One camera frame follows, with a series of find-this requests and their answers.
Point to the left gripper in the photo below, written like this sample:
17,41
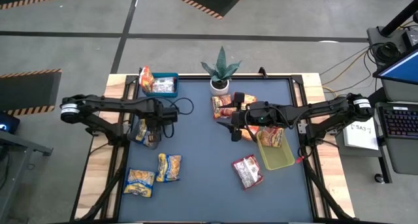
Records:
166,113

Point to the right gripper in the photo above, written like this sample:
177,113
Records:
261,114

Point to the red roast beef noodle pack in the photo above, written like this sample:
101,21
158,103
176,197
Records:
271,136
247,171
219,109

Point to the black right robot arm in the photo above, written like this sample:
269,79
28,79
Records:
313,111

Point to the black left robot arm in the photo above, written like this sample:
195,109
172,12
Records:
111,103

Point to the grey translucent plastic bin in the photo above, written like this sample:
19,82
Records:
131,136

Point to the snake plant in white pot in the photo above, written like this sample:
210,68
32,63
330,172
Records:
219,87

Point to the yellow-green plastic bin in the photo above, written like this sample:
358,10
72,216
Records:
277,158

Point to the teal plastic bin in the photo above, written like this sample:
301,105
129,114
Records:
165,74

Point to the blue-grey table mat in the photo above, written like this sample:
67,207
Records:
212,201

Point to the white paper sign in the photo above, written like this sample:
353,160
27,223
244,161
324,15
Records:
359,136

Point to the grey metal desk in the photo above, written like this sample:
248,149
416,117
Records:
13,158

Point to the black computer tower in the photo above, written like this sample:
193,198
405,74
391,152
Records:
6,122

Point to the grey equipment box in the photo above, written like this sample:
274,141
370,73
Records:
379,38

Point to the black backlit keyboard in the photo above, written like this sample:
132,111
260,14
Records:
401,121

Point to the computer monitor with blue screen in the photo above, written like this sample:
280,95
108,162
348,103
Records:
401,69

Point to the grey computer cart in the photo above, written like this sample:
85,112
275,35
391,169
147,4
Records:
405,155

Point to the black camera stand pole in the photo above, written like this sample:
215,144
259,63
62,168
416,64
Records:
398,20

